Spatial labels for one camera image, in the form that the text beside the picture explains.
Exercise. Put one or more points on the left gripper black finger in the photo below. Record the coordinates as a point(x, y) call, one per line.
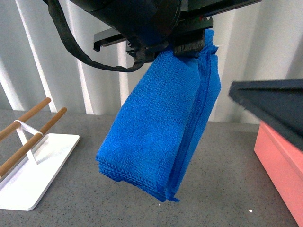
point(279, 103)

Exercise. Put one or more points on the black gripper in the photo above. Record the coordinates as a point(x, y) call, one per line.
point(152, 25)

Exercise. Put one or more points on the blue microfiber cloth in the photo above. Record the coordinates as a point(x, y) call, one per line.
point(155, 133)

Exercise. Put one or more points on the pink plastic tray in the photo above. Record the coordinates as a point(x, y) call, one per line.
point(283, 163)

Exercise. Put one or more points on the white rack with wooden rods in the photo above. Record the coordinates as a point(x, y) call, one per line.
point(27, 174)

